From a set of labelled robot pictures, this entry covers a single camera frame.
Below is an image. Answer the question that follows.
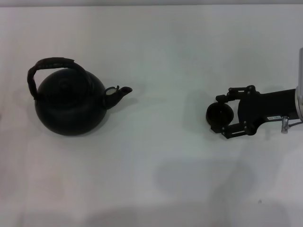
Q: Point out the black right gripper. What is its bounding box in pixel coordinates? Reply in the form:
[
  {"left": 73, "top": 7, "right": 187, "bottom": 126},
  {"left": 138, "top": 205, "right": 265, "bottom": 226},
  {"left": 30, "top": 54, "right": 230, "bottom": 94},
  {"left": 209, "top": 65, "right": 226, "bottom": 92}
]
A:
[{"left": 209, "top": 85, "right": 297, "bottom": 140}]

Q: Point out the black round teapot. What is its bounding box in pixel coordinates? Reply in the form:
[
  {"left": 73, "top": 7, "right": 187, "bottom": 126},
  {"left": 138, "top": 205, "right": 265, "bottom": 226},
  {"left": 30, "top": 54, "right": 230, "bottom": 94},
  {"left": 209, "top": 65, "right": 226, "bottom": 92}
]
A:
[{"left": 27, "top": 56, "right": 134, "bottom": 137}]

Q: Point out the small dark teacup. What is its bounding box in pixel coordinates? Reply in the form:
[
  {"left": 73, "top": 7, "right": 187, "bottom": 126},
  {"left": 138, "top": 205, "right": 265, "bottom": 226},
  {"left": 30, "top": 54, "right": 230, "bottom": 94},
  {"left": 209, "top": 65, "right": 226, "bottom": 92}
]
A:
[{"left": 205, "top": 103, "right": 235, "bottom": 126}]

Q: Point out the grey right wrist cable plug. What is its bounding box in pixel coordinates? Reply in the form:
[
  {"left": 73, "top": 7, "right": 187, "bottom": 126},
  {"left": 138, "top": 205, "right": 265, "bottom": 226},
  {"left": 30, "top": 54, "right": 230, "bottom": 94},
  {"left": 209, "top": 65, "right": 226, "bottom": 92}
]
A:
[{"left": 280, "top": 115, "right": 303, "bottom": 133}]

